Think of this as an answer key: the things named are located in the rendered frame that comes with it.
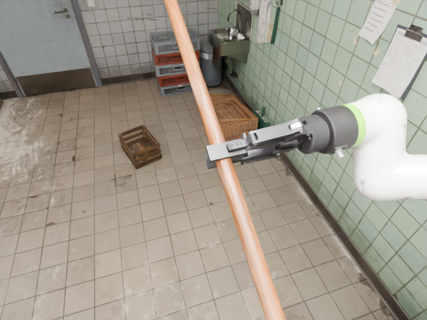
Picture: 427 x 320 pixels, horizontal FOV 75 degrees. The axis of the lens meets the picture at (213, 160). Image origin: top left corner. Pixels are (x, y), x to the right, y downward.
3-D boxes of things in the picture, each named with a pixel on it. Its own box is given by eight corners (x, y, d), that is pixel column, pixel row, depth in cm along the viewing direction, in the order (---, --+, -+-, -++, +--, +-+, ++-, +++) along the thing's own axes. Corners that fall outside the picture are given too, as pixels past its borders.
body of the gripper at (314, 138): (337, 140, 51) (292, 150, 50) (316, 157, 59) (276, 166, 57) (320, 105, 54) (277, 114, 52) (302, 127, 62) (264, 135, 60)
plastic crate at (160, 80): (201, 81, 396) (201, 70, 385) (159, 87, 383) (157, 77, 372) (194, 69, 424) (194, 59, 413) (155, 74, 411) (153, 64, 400)
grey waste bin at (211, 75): (225, 86, 416) (227, 49, 378) (202, 89, 408) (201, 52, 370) (218, 75, 442) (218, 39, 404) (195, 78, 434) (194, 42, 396)
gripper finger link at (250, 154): (287, 131, 56) (286, 134, 58) (235, 146, 56) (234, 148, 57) (295, 148, 55) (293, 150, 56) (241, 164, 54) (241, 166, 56)
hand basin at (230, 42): (246, 89, 360) (252, 12, 297) (219, 93, 352) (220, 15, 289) (233, 73, 392) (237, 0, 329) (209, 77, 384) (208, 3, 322)
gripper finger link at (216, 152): (246, 153, 51) (246, 152, 51) (210, 162, 50) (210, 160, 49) (241, 140, 52) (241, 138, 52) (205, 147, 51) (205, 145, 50)
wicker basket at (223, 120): (218, 142, 291) (218, 120, 272) (197, 114, 328) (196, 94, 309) (258, 130, 306) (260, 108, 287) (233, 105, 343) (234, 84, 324)
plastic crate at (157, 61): (199, 61, 373) (199, 50, 363) (155, 66, 363) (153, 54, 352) (194, 50, 402) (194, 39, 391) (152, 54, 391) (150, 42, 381)
